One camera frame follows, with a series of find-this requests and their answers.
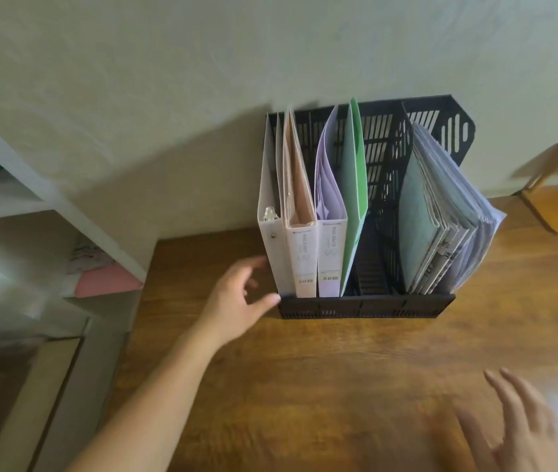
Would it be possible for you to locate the person's left hand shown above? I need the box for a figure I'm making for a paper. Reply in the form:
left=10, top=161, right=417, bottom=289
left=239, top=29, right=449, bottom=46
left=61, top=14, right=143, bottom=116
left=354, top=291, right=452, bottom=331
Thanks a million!
left=194, top=255, right=282, bottom=347

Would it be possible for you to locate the person's right hand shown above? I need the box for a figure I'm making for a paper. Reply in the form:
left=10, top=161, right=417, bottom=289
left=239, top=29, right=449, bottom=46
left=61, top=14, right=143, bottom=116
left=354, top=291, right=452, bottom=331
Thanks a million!
left=455, top=367, right=558, bottom=472

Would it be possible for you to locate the person's left forearm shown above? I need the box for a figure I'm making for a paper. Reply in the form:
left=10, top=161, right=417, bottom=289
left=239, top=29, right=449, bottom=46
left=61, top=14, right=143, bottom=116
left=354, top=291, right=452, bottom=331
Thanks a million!
left=65, top=331, right=223, bottom=472

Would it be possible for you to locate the green paper folder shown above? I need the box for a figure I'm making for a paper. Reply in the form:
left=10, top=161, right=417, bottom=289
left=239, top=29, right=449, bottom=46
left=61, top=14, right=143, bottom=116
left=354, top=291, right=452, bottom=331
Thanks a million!
left=339, top=97, right=369, bottom=297

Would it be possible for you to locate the folded newspaper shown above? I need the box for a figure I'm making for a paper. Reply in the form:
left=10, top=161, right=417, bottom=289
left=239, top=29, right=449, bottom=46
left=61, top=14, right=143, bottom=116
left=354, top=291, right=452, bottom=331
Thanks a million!
left=419, top=223, right=477, bottom=295

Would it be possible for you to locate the pink paper sheet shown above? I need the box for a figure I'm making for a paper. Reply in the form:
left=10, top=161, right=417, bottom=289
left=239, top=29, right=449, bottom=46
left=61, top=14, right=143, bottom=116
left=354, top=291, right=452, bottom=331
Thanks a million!
left=73, top=264, right=145, bottom=299

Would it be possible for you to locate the teal document folder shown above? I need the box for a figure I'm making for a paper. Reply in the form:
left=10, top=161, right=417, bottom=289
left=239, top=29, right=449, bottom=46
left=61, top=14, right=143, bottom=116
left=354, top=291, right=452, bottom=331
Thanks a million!
left=399, top=154, right=456, bottom=293

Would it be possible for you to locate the white printed paper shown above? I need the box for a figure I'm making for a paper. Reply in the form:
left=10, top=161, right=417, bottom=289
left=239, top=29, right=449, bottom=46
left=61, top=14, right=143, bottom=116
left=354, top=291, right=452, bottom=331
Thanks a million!
left=64, top=238, right=116, bottom=278

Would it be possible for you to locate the black plastic file rack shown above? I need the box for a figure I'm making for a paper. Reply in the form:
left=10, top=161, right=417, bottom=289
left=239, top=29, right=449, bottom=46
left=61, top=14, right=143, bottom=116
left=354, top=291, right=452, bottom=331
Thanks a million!
left=265, top=94, right=477, bottom=320

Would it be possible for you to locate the stack of clear sheet sleeves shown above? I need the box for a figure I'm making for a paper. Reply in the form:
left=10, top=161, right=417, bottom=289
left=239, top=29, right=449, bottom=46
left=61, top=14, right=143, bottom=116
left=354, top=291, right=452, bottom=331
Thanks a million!
left=408, top=120, right=507, bottom=293

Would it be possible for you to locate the white shelf unit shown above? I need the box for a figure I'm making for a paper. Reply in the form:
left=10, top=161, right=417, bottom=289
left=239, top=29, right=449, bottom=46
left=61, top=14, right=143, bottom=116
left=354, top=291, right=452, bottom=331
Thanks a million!
left=0, top=104, right=150, bottom=371

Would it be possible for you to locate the white ring binder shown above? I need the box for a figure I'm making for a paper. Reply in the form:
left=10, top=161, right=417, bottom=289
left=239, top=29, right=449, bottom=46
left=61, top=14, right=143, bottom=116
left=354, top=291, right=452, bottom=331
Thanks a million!
left=257, top=114, right=293, bottom=296

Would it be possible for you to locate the peach ring binder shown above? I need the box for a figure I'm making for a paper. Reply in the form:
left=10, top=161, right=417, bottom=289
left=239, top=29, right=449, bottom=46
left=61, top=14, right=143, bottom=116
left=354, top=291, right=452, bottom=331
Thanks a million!
left=282, top=108, right=319, bottom=299

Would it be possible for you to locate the lavender ring binder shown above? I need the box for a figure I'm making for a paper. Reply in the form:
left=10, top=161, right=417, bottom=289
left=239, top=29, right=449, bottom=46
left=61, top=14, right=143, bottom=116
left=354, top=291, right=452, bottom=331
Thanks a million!
left=314, top=105, right=349, bottom=298

